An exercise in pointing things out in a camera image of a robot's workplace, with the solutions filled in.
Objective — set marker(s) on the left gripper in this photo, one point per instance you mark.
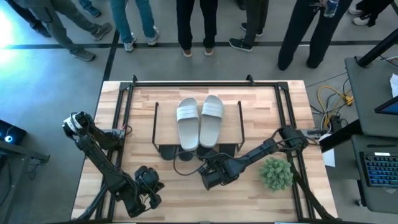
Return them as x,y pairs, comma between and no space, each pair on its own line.
146,180

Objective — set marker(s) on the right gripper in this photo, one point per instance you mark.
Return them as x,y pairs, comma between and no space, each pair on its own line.
220,172

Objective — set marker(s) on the grey rubber slide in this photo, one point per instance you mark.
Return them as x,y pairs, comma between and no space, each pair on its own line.
188,124
211,121

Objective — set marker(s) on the wooden shelf black metal frame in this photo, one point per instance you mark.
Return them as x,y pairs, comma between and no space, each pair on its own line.
164,124

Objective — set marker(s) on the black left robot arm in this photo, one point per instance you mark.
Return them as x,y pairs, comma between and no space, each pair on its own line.
102,168

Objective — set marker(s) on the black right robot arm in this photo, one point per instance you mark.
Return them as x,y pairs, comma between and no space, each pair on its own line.
258,151

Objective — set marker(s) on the green artificial plant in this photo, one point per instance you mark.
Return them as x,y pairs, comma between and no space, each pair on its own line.
276,174

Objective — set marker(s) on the white paper sheet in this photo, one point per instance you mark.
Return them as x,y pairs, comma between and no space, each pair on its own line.
329,158

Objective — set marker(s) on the black power strip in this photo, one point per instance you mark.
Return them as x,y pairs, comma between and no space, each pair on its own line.
335,123

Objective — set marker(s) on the black square bar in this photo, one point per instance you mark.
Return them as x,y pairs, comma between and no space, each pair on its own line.
342,135

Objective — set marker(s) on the black metal stand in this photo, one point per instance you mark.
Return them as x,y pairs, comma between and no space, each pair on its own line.
25,152

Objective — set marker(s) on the person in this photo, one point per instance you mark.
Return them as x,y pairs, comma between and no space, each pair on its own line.
121,21
253,21
59,21
25,15
295,34
370,9
186,25

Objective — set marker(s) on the grey desk with keyboard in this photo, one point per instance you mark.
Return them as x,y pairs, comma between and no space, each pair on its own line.
373,199

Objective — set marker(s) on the black box with blue light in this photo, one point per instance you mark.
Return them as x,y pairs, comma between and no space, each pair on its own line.
14,132

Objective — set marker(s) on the backlit computer keyboard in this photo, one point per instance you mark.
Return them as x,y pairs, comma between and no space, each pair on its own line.
381,169

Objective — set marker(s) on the grey desk with tablet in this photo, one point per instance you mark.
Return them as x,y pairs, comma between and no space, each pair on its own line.
367,93

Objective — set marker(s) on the black tablet screen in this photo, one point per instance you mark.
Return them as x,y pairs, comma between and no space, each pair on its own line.
390,107

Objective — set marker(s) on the black round pole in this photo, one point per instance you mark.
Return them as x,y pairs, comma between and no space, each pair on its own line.
373,53

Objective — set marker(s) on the white paper on desk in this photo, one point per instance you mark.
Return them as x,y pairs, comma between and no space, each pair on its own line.
395,85

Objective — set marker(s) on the clear plastic water bottle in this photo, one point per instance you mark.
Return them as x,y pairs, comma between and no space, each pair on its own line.
331,7

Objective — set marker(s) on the black aluminium table frame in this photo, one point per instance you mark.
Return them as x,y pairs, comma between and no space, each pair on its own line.
202,84

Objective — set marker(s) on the grey metal bracket plate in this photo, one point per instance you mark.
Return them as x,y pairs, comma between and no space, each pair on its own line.
314,133

